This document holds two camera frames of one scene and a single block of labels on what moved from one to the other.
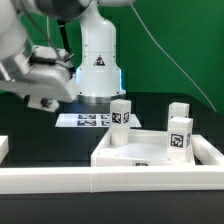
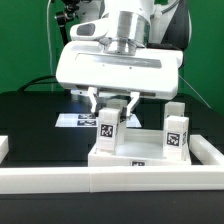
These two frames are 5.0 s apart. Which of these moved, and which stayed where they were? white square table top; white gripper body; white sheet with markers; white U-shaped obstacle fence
Moved: white gripper body; white square table top
Stayed: white sheet with markers; white U-shaped obstacle fence
